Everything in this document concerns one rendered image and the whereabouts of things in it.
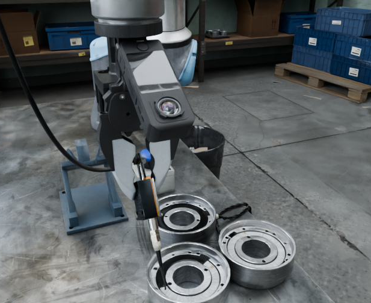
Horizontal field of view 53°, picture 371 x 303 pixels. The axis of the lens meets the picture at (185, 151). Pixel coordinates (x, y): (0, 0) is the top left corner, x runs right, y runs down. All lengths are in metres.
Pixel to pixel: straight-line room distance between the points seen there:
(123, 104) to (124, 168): 0.08
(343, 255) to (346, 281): 0.16
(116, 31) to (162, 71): 0.06
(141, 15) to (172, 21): 0.51
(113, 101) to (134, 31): 0.07
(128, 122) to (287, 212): 1.74
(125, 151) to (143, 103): 0.10
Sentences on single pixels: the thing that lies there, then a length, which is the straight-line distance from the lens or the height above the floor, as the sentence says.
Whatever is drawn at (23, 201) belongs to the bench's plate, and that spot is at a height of 0.80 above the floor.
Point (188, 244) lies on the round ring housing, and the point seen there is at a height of 0.84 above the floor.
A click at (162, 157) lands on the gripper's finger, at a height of 0.98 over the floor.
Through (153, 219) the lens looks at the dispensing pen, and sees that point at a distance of 0.46.
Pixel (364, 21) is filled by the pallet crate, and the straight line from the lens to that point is 4.18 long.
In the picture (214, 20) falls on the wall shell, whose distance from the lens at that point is 4.92.
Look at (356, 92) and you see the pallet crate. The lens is 3.99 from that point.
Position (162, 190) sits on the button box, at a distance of 0.70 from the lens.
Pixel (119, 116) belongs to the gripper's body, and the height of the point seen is 1.04.
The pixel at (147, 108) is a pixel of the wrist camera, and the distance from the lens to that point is 0.34.
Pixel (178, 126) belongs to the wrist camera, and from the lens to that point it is 0.33.
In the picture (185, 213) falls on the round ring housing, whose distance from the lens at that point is 0.60.
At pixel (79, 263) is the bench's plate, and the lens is 0.57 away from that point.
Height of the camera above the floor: 1.18
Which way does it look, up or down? 26 degrees down
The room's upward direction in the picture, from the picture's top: straight up
